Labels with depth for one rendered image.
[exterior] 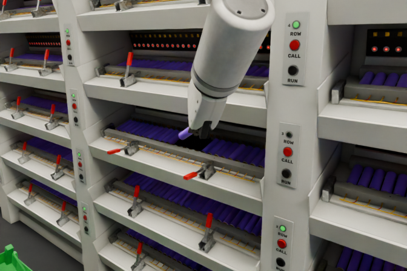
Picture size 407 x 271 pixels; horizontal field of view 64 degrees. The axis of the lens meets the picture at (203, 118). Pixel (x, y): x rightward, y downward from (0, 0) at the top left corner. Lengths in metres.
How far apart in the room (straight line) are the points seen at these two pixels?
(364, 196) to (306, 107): 0.21
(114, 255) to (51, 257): 0.41
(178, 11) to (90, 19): 0.32
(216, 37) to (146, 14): 0.40
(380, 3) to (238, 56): 0.23
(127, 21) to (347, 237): 0.68
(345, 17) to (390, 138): 0.20
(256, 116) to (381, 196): 0.27
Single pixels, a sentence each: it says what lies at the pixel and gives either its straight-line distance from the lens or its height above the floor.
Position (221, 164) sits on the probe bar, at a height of 0.57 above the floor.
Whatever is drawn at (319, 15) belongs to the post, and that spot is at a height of 0.90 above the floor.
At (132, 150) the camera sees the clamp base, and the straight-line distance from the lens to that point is 0.94.
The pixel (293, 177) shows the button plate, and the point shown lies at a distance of 0.64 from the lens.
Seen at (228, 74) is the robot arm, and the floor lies 0.81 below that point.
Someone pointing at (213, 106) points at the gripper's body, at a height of 0.75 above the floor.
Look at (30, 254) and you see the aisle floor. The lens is 1.61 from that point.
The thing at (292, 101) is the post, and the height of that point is 0.75.
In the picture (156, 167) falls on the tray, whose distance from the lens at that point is 0.86.
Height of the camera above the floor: 0.86
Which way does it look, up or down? 14 degrees down
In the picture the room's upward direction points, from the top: straight up
